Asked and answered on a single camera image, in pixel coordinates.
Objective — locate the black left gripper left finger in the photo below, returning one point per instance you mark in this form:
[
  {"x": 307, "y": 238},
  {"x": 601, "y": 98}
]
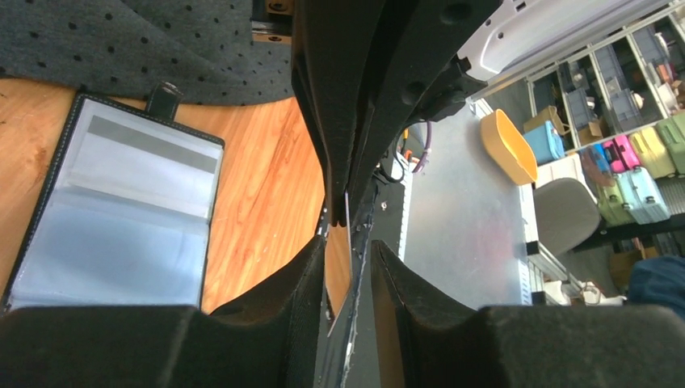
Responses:
[{"x": 267, "y": 337}]

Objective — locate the storage shelf with boxes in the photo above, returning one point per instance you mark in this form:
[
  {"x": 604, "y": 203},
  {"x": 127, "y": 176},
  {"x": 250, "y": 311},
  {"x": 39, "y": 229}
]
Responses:
[{"x": 613, "y": 115}]

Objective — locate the yellow oval bin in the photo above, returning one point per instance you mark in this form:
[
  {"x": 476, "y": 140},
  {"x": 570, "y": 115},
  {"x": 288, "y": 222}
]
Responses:
[{"x": 507, "y": 147}]

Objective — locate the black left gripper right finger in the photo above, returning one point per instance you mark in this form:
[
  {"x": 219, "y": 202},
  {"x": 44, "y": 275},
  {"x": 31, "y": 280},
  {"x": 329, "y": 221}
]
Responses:
[{"x": 427, "y": 339}]

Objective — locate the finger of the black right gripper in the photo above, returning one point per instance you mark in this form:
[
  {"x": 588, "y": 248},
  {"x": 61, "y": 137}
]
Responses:
[
  {"x": 414, "y": 71},
  {"x": 330, "y": 45}
]

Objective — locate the black card holder wallet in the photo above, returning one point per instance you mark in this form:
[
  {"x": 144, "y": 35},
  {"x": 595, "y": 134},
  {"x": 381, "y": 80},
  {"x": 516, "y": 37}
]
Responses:
[{"x": 124, "y": 214}]

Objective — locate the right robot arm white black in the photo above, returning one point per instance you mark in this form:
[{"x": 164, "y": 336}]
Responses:
[{"x": 364, "y": 70}]

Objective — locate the dark grey dotted cloth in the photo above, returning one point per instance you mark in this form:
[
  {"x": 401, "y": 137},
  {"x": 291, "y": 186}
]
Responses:
[{"x": 124, "y": 48}]

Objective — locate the grey office chair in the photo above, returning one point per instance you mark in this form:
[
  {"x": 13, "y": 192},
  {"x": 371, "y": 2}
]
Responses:
[{"x": 566, "y": 214}]

